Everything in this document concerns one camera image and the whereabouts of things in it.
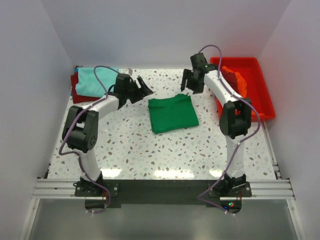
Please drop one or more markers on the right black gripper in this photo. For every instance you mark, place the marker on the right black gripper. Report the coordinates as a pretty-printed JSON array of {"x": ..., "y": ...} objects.
[{"x": 196, "y": 89}]

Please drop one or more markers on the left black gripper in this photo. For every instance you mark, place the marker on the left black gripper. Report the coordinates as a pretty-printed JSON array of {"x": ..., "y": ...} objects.
[{"x": 143, "y": 91}]

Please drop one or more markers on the green t-shirt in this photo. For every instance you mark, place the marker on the green t-shirt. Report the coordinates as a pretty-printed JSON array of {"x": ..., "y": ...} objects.
[{"x": 170, "y": 114}]

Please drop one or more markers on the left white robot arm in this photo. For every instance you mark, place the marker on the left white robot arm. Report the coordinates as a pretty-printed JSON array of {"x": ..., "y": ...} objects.
[{"x": 81, "y": 128}]

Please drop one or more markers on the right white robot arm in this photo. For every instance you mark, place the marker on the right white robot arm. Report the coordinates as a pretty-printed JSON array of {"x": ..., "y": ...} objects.
[{"x": 234, "y": 122}]

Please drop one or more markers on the maroon t-shirt in bin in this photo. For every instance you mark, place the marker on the maroon t-shirt in bin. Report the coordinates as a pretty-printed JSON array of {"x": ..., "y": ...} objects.
[{"x": 230, "y": 78}]

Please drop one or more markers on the orange t-shirt in bin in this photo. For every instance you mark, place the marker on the orange t-shirt in bin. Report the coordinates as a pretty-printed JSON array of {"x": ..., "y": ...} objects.
[{"x": 251, "y": 85}]

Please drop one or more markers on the folded teal t-shirt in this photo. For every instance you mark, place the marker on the folded teal t-shirt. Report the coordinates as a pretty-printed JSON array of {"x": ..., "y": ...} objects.
[{"x": 89, "y": 86}]

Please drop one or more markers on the red plastic bin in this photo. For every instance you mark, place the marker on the red plastic bin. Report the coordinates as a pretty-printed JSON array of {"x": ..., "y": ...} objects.
[{"x": 236, "y": 63}]

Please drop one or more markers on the folded dark red t-shirt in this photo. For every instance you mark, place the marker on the folded dark red t-shirt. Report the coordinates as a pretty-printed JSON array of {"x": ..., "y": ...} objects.
[{"x": 79, "y": 98}]

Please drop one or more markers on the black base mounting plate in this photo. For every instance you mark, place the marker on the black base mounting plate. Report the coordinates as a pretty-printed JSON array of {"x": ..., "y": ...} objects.
[{"x": 111, "y": 193}]

